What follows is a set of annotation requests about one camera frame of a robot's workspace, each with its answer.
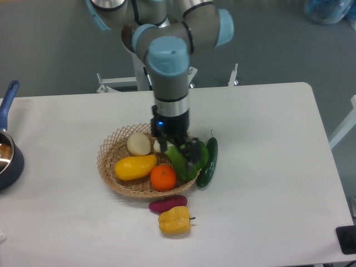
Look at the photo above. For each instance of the black device at edge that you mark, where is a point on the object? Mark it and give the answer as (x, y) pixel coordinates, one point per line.
(346, 238)

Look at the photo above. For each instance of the green bok choy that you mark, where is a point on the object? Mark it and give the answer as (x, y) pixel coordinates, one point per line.
(179, 162)

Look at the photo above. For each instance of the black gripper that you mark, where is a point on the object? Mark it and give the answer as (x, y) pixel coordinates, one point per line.
(174, 129)

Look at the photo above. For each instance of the orange fruit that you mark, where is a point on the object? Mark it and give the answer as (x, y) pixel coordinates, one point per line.
(163, 178)

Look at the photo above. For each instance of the yellow bell pepper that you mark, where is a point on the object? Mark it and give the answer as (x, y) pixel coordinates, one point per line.
(175, 221)

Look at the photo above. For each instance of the purple sweet potato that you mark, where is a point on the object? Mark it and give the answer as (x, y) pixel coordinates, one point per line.
(168, 203)

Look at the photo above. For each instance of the white frame right edge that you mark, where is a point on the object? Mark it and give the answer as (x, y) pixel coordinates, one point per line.
(344, 127)

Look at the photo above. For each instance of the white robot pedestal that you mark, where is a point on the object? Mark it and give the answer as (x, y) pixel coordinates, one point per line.
(146, 78)

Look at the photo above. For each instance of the white stand foot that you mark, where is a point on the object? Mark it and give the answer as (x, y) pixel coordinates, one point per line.
(233, 80)

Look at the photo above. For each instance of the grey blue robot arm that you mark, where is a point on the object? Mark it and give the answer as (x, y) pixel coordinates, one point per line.
(165, 49)

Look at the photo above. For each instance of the blue saucepan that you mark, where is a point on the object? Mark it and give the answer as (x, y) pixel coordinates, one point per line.
(12, 159)

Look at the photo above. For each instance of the blue plastic bag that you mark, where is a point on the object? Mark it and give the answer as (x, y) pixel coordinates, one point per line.
(330, 12)

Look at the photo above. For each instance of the dark green cucumber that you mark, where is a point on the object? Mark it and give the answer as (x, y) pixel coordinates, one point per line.
(206, 174)

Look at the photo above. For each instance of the yellow mango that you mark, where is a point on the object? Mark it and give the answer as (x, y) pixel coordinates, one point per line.
(135, 167)

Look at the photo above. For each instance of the woven wicker basket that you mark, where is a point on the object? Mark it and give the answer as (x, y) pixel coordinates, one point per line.
(114, 149)

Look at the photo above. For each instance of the beige potato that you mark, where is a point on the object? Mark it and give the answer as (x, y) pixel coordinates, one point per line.
(138, 144)

